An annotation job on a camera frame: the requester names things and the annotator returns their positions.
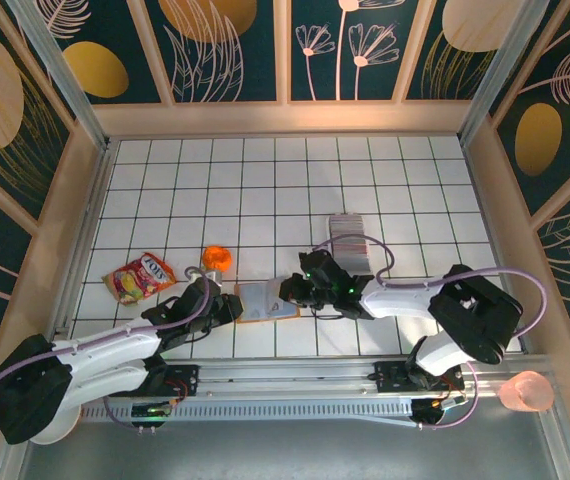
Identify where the silver VIP card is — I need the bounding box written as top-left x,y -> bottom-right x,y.
264,294 -> 299,319

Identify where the stack of colourful cards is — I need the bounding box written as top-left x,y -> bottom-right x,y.
331,234 -> 370,271

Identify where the orange ball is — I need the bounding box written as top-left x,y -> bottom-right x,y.
201,245 -> 232,286

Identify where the colourful snack bag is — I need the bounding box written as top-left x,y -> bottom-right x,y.
102,251 -> 178,306

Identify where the grey metal sheet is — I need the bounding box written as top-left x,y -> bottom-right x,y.
19,419 -> 561,480

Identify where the pink plastic cup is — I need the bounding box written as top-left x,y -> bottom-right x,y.
497,370 -> 554,414

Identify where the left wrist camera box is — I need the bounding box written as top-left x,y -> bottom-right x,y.
183,278 -> 212,311

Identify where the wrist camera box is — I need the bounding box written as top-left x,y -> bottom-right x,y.
183,278 -> 212,311
298,251 -> 337,281

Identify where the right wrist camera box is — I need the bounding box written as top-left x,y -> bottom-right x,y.
298,251 -> 337,281

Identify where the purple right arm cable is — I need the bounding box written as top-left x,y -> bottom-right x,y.
308,237 -> 549,346

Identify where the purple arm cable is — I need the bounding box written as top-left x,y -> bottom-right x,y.
0,267 -> 211,434
308,237 -> 549,346

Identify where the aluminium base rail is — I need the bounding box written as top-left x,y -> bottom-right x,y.
162,352 -> 566,401

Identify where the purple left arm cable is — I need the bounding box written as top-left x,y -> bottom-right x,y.
0,267 -> 211,434

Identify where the slotted grey cable duct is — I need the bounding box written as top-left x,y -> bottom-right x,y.
80,399 -> 416,425

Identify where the thin purple base cable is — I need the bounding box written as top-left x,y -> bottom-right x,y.
102,392 -> 141,431
414,359 -> 479,432

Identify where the aluminium side rail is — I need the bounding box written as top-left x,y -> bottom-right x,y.
459,139 -> 536,356
52,142 -> 116,341

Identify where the aluminium corner post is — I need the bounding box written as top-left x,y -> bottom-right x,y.
7,0 -> 112,151
457,0 -> 554,146

